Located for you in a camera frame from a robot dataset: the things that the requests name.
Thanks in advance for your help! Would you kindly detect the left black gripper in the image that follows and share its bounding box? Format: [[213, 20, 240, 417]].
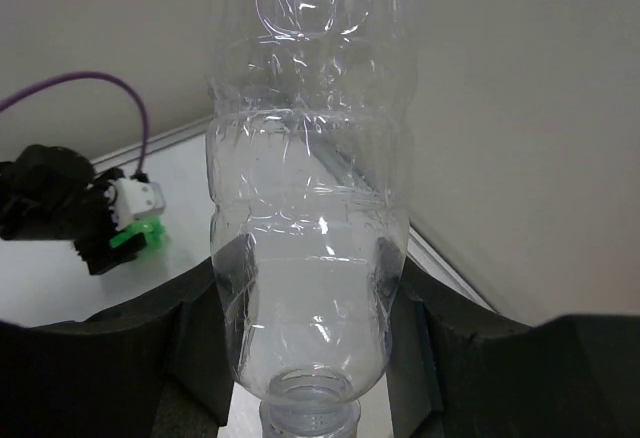
[[1, 144, 143, 276]]

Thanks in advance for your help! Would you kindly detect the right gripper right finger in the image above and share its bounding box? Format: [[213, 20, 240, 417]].
[[386, 262, 639, 437]]

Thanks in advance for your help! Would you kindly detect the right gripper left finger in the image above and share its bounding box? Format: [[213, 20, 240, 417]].
[[1, 261, 233, 437]]

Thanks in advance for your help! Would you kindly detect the green plastic bottle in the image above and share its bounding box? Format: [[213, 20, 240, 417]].
[[109, 216, 165, 250]]

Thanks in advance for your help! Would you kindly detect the clear bottle white cap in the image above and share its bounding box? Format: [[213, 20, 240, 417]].
[[206, 0, 417, 437]]

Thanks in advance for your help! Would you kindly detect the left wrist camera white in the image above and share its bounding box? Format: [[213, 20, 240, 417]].
[[111, 178, 166, 231]]

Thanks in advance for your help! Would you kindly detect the aluminium frame rail back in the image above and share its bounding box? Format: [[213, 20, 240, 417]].
[[408, 228, 495, 312]]

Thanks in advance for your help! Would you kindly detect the aluminium frame rail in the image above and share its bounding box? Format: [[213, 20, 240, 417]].
[[92, 116, 212, 172], [408, 228, 495, 312]]

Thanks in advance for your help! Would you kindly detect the aluminium frame rail left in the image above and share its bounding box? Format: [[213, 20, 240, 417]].
[[92, 116, 212, 172]]

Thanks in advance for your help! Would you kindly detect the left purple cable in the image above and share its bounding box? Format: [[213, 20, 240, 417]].
[[0, 71, 151, 179]]

